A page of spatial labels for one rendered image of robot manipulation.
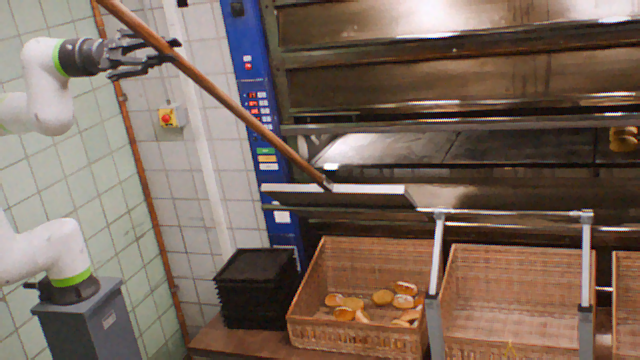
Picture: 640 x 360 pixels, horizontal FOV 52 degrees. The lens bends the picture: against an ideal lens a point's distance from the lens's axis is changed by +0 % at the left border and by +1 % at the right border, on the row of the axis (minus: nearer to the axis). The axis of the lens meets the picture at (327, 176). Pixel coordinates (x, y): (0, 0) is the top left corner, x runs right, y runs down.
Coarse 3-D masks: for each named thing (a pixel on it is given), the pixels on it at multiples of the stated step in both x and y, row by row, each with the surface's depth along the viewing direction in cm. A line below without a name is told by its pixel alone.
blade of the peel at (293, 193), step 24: (264, 192) 245; (288, 192) 241; (312, 192) 236; (336, 192) 232; (360, 192) 228; (384, 192) 225; (312, 216) 272; (336, 216) 267; (360, 216) 261; (384, 216) 256; (408, 216) 251
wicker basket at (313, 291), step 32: (320, 256) 295; (352, 256) 294; (384, 256) 289; (320, 288) 295; (384, 288) 290; (288, 320) 264; (320, 320) 258; (352, 320) 279; (384, 320) 276; (352, 352) 258; (384, 352) 254; (416, 352) 247
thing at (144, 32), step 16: (96, 0) 125; (112, 0) 127; (128, 16) 132; (144, 32) 137; (160, 48) 142; (176, 64) 148; (192, 64) 153; (192, 80) 155; (208, 80) 159; (224, 96) 165; (240, 112) 173; (256, 128) 182; (272, 144) 192; (304, 160) 210; (320, 176) 222
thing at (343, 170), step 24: (336, 168) 284; (360, 168) 280; (384, 168) 276; (408, 168) 271; (432, 168) 267; (456, 168) 263; (480, 168) 260; (504, 168) 256; (528, 168) 252; (552, 168) 249; (576, 168) 245; (600, 168) 242; (624, 168) 239
